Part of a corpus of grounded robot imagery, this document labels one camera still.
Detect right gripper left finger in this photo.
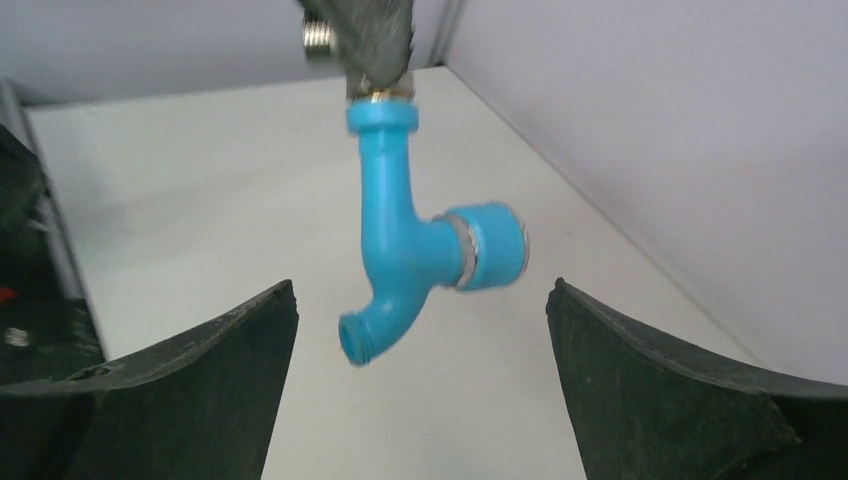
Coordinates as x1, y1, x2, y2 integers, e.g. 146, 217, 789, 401
1, 280, 298, 479

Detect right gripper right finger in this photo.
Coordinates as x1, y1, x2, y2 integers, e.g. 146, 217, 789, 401
546, 280, 847, 479

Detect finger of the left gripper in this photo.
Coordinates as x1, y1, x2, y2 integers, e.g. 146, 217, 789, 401
299, 0, 414, 87

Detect small metal pipe fitting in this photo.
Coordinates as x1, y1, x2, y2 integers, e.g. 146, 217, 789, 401
301, 13, 419, 103

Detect blue plastic water faucet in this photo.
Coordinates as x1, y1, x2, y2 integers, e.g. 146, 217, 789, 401
338, 100, 530, 366

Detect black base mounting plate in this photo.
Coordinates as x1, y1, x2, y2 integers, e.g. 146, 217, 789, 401
1, 128, 104, 384

